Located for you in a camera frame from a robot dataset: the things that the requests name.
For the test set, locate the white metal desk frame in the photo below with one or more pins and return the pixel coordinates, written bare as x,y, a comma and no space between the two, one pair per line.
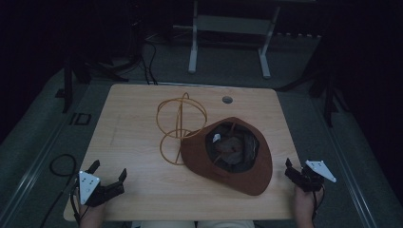
231,24

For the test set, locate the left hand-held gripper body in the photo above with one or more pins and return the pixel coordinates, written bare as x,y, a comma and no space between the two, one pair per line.
88,186

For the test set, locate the person's left hand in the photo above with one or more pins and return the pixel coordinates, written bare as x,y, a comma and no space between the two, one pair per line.
92,216

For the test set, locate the black tripod stand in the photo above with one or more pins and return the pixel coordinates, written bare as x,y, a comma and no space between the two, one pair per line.
68,85
329,95

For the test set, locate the black rectangular floor frame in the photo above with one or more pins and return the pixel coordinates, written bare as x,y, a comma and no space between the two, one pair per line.
80,119

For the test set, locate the brown felt hat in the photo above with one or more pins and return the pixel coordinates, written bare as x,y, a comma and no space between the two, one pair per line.
202,158

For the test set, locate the person's right hand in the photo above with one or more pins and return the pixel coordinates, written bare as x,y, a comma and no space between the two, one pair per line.
304,204

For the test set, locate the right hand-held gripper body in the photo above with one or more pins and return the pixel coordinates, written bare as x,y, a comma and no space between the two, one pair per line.
312,177

